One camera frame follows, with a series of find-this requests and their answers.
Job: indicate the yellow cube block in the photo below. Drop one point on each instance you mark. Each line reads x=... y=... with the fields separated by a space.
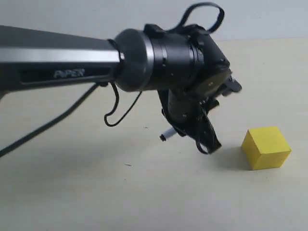
x=265 y=148

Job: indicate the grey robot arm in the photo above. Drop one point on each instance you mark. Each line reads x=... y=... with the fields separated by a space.
x=184 y=65

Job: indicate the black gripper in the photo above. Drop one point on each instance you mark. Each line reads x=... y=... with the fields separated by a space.
x=186 y=109

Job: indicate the black and white marker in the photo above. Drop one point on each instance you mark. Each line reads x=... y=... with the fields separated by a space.
x=167 y=134

